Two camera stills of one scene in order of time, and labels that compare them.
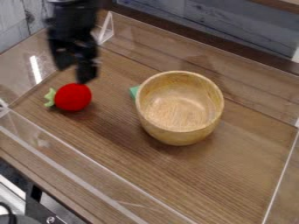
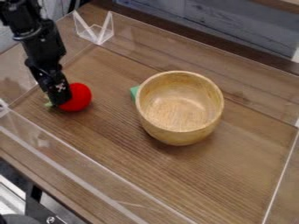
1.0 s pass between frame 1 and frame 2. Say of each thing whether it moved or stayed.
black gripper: moved
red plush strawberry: stayed
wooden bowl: stayed
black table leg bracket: stayed
